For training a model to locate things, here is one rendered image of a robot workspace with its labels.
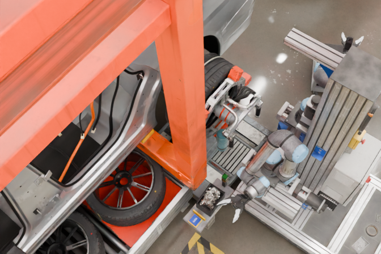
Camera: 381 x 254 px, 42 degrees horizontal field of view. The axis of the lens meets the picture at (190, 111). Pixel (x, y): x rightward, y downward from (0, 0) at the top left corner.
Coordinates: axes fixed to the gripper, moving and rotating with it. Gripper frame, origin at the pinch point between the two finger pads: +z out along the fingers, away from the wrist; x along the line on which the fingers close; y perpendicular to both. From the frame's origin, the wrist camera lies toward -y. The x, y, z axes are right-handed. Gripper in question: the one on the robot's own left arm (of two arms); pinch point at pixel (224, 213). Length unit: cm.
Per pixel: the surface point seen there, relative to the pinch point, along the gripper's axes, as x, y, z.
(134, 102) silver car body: 98, -12, -4
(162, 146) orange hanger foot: 88, 42, -9
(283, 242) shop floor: -9, 126, -46
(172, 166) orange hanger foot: 71, 47, -5
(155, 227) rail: 54, 78, 32
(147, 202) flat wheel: 69, 64, 26
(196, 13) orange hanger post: 25, -140, -19
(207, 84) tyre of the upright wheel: 80, -5, -53
